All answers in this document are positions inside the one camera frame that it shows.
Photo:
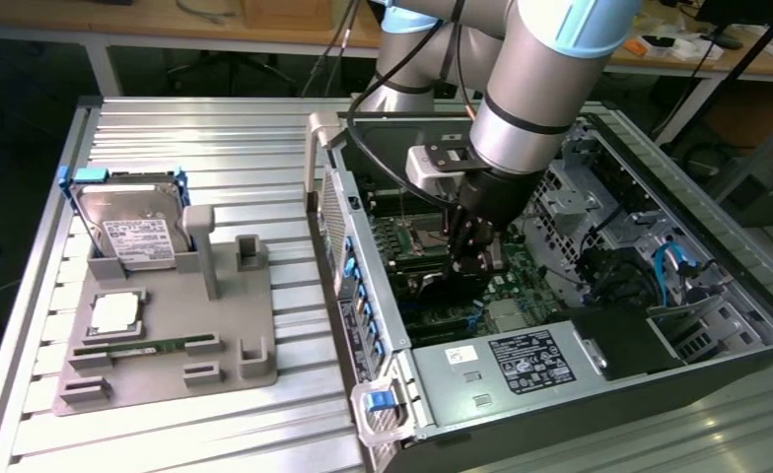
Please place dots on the metal disk bay cage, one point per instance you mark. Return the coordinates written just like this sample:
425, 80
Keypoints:
570, 207

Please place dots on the small white parts box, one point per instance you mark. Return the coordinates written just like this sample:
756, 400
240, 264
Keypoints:
672, 47

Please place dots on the grey plastic parts rack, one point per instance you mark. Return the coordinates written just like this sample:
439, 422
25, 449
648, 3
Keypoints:
163, 384

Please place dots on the small silver chipset heatsink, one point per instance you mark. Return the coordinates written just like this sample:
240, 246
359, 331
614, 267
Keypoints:
510, 317

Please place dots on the black tripod pole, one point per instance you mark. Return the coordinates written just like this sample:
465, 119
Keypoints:
757, 51

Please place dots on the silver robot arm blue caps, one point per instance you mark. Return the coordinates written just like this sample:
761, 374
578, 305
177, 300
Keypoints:
531, 98

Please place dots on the silver CPU chip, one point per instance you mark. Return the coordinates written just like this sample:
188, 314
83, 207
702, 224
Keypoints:
116, 315

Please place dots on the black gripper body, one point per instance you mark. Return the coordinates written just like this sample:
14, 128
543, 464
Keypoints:
494, 197

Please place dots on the CPU socket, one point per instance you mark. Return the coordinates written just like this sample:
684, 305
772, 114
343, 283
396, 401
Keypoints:
426, 234

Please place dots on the open black PC case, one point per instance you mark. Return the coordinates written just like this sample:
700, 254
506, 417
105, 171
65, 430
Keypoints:
689, 404

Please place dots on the green motherboard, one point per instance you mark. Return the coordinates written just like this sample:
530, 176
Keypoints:
525, 286

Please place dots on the grey power supply unit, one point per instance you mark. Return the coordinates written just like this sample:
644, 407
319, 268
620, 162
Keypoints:
458, 389

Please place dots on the black chair base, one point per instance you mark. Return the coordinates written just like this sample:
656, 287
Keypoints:
231, 64

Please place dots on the hard disk blue carrier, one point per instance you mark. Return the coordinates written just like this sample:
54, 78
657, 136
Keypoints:
129, 222

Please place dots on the dark floor cabinet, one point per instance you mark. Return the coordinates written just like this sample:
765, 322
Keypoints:
768, 197

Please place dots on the blue case latch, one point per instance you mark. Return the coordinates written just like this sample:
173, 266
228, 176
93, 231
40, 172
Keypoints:
382, 400

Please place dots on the black graphics card metal bracket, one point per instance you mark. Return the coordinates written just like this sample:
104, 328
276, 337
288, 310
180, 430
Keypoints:
446, 290

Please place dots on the black installed RAM stick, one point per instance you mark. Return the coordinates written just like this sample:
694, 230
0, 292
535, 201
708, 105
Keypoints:
413, 268

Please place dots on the black plastic shroud box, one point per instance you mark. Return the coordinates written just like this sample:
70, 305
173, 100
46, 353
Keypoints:
624, 342

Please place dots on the blue card retainer clips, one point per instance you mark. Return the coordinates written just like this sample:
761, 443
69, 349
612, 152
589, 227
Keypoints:
372, 325

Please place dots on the wooden desk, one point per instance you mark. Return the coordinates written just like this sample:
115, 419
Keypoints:
163, 20

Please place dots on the green RAM stick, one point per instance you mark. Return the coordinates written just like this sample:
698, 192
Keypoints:
149, 346

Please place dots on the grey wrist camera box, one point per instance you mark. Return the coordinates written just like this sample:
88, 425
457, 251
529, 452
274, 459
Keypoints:
419, 167

